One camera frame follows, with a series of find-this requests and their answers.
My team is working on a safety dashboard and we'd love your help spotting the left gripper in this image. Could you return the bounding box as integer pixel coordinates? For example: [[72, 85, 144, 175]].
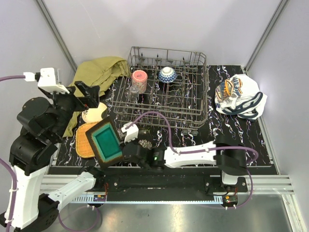
[[45, 79, 101, 139]]

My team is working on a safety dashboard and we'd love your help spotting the teal square ceramic dish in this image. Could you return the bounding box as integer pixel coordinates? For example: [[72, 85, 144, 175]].
[[85, 116, 123, 169]]

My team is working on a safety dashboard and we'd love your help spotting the clear drinking glass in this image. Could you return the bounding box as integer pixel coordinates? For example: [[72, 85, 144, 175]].
[[127, 86, 140, 102]]

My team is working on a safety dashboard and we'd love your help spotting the pink skull pattern mug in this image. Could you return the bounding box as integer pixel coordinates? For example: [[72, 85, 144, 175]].
[[131, 70, 148, 94]]

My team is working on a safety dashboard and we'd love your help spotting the red patterned bowl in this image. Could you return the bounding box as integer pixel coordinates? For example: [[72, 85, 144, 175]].
[[158, 67, 177, 83]]

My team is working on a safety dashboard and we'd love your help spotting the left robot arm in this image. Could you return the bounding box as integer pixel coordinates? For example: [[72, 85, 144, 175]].
[[0, 81, 104, 232]]

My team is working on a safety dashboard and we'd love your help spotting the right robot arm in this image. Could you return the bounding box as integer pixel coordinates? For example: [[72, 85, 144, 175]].
[[122, 137, 247, 194]]

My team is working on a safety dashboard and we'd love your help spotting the black floral square plate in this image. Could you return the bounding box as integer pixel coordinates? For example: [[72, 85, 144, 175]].
[[117, 128, 153, 167]]

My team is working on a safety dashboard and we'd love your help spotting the cream round floral plate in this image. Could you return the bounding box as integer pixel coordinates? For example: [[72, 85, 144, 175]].
[[82, 102, 108, 123]]

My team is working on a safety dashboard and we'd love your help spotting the olive green cloth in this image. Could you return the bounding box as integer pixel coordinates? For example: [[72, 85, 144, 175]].
[[62, 56, 131, 139]]

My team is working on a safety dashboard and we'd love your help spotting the woven bamboo basket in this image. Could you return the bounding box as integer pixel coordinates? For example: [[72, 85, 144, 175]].
[[75, 122, 97, 159]]

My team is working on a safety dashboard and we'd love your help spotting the white printed t-shirt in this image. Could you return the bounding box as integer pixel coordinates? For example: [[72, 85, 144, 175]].
[[214, 74, 267, 120]]

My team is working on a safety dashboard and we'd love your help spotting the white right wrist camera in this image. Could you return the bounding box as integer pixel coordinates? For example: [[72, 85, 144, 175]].
[[121, 122, 139, 144]]

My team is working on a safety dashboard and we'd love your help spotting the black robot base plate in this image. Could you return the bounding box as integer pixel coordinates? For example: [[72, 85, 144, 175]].
[[92, 174, 249, 204]]

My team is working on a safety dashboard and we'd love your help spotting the grey wire dish rack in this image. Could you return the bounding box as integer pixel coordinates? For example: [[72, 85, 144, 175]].
[[112, 46, 209, 130]]

